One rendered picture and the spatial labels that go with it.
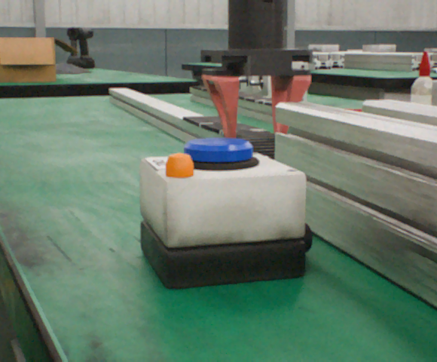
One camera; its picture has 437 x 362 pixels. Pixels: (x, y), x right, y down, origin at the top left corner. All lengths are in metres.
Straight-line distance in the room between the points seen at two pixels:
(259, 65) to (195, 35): 11.50
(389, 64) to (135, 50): 8.41
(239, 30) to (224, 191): 0.37
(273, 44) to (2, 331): 1.26
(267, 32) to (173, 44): 11.36
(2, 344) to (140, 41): 10.27
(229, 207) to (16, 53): 2.25
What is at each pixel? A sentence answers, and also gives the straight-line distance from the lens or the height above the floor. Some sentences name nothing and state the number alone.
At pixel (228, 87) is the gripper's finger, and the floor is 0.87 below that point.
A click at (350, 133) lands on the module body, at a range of 0.44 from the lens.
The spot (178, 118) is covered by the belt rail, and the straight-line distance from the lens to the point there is 1.01.
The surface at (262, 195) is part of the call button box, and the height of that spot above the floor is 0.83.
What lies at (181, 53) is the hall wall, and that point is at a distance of 12.14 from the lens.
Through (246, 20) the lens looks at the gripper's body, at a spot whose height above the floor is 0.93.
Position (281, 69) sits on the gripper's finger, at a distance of 0.73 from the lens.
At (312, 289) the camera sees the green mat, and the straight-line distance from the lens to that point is 0.40.
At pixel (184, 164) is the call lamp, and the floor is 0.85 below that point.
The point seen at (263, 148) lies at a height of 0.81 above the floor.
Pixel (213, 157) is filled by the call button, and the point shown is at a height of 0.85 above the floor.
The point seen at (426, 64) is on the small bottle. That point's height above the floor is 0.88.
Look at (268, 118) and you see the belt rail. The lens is 1.22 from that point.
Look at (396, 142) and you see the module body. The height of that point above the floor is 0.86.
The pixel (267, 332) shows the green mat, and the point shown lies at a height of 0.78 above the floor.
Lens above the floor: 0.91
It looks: 11 degrees down
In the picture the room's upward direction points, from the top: straight up
